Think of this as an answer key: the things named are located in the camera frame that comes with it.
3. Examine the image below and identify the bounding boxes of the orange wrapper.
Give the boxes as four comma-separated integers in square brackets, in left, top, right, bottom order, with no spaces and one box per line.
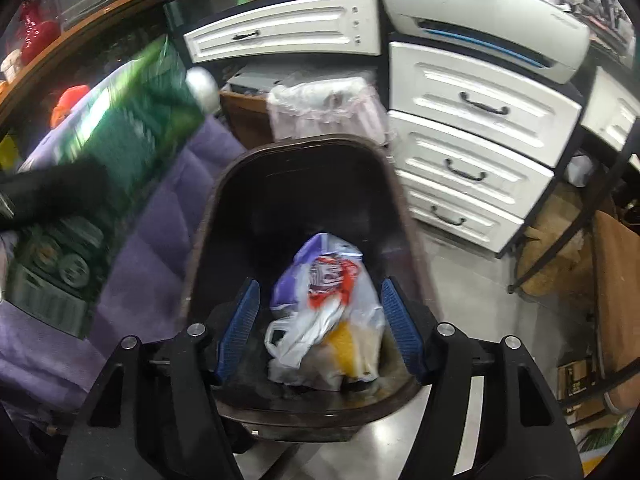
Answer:
[50,85,92,129]

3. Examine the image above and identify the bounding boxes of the red cylindrical snack can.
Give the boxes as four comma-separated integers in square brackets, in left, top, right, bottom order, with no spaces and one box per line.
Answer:
[0,35,221,341]

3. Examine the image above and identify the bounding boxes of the white cup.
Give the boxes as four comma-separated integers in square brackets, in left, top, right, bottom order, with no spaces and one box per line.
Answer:
[0,52,23,83]

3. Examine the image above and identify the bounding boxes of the small dark box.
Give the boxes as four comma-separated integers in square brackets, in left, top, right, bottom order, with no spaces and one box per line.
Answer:
[556,357,602,402]

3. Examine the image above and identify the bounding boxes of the red vase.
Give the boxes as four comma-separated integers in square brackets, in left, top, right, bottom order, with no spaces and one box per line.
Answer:
[19,0,64,64]

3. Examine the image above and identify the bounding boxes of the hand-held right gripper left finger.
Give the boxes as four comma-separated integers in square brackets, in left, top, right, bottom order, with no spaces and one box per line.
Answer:
[57,277,262,480]

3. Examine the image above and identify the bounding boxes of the bin with translucent liner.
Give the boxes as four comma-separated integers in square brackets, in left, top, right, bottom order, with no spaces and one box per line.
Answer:
[267,77,394,144]

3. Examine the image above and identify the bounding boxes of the grey box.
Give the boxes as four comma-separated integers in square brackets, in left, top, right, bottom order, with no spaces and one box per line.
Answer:
[222,66,287,97]

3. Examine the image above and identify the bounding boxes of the white three-drawer cabinet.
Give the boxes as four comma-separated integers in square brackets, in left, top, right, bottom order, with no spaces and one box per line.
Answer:
[387,41,584,254]

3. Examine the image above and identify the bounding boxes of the purple floral blanket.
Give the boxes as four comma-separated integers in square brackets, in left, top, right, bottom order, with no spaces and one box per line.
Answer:
[0,75,247,411]

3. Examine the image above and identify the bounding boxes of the brown box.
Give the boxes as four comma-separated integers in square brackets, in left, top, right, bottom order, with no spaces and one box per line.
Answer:
[220,90,274,152]

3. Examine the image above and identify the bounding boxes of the wooden counter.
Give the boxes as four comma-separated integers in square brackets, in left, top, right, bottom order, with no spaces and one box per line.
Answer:
[0,0,236,121]

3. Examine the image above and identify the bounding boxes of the yellow snack packet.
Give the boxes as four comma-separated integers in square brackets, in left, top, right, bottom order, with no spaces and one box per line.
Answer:
[325,322,381,381]

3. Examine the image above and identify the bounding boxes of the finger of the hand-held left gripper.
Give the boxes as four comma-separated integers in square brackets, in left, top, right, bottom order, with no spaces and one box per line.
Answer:
[0,157,113,232]

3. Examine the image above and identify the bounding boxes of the purple white plastic bag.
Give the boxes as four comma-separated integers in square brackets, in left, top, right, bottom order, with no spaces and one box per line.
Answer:
[264,232,386,386]

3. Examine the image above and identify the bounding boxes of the small white drawer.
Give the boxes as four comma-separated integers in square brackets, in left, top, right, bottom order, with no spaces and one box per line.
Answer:
[580,67,640,154]

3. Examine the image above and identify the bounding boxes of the white office machine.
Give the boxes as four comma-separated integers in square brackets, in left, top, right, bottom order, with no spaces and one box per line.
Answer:
[377,0,592,85]

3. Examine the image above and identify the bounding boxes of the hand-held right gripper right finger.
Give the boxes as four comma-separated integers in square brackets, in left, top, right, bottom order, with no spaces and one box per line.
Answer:
[380,276,586,480]

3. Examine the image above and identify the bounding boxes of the green cylindrical snack can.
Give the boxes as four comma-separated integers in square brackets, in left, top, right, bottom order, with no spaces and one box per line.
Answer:
[0,35,221,341]

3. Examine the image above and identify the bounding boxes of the dark brown trash bin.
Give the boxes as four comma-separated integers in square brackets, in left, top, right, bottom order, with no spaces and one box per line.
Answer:
[179,134,441,443]

